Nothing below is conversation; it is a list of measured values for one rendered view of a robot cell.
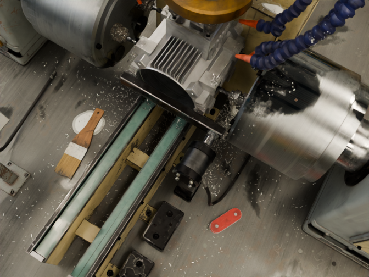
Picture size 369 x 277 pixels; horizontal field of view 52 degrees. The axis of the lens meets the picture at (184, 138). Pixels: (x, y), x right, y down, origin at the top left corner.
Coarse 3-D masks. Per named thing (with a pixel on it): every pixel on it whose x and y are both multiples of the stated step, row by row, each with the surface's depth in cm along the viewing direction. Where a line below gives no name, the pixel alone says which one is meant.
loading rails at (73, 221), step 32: (128, 128) 90; (192, 128) 96; (96, 160) 85; (128, 160) 94; (160, 160) 87; (96, 192) 86; (128, 192) 84; (64, 224) 81; (128, 224) 84; (32, 256) 77; (96, 256) 79
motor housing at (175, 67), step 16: (160, 32) 82; (160, 48) 79; (176, 48) 76; (192, 48) 76; (160, 64) 75; (176, 64) 75; (192, 64) 77; (208, 64) 79; (224, 64) 80; (144, 80) 87; (160, 80) 90; (176, 80) 75; (192, 80) 77; (224, 80) 85; (176, 96) 91; (208, 96) 80
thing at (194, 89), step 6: (234, 24) 81; (240, 24) 82; (234, 30) 81; (240, 30) 82; (144, 54) 77; (138, 60) 77; (144, 60) 77; (150, 60) 78; (138, 66) 78; (144, 66) 77; (192, 84) 76; (198, 84) 76; (186, 90) 76; (192, 90) 75; (198, 90) 76; (192, 96) 77; (198, 96) 76
